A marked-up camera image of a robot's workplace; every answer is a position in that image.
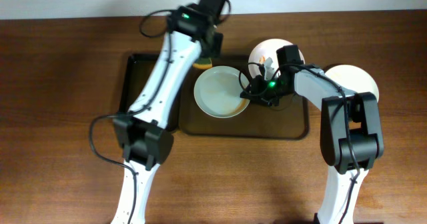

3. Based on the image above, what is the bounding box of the green yellow sponge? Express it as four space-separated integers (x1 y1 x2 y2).
192 59 213 70

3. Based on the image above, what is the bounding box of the white plate with sauce centre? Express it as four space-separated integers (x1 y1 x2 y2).
325 65 380 101

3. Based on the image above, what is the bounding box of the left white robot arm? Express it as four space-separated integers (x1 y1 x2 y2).
88 0 231 223

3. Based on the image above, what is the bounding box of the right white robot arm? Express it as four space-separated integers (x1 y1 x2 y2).
240 45 384 223

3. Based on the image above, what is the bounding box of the large brown tray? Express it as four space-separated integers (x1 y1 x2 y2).
178 55 310 139

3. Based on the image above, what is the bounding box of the small black tray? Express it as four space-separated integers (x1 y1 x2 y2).
118 53 180 133

